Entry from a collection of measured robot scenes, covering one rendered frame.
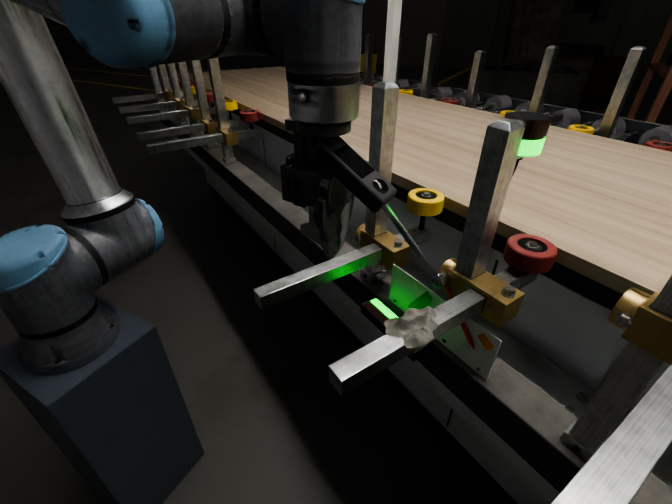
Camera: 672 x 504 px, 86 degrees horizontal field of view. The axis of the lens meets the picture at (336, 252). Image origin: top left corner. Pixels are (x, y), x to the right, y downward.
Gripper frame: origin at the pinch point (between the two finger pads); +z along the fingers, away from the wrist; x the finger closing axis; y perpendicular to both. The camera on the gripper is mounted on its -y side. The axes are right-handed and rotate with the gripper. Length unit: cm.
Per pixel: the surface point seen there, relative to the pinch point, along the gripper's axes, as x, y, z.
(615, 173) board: -71, -40, 2
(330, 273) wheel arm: -7.7, 5.8, 11.5
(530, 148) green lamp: -15.7, -21.9, -16.2
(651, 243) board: -35, -45, 2
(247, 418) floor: -8, 42, 93
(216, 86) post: -65, 94, -7
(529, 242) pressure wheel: -21.7, -25.9, 1.0
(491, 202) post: -11.7, -19.2, -8.9
